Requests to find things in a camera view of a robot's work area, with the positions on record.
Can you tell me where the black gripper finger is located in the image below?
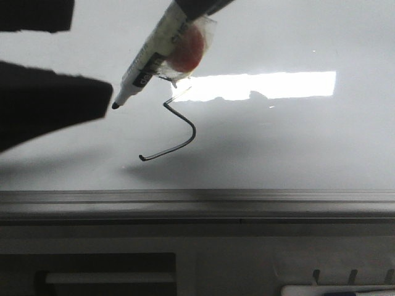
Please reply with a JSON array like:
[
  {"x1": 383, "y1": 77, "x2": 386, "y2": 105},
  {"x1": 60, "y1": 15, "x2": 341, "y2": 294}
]
[
  {"x1": 1, "y1": 62, "x2": 113, "y2": 151},
  {"x1": 175, "y1": 0, "x2": 233, "y2": 20}
]

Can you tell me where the white black whiteboard marker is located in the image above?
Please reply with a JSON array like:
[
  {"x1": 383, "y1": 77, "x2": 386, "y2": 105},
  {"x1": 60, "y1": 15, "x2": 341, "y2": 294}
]
[{"x1": 112, "y1": 1, "x2": 198, "y2": 109}]

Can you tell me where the white glossy whiteboard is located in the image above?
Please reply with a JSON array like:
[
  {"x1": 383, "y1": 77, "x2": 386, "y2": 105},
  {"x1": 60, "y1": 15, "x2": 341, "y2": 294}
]
[{"x1": 1, "y1": 1, "x2": 394, "y2": 220}]

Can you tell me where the red magnet taped to marker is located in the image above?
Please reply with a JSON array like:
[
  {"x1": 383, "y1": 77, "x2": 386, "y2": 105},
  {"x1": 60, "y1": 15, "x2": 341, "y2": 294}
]
[{"x1": 157, "y1": 15, "x2": 217, "y2": 83}]

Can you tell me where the white wall marker tray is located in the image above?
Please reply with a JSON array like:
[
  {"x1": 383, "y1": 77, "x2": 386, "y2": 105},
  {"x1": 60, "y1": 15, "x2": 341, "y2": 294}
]
[{"x1": 280, "y1": 285, "x2": 394, "y2": 295}]

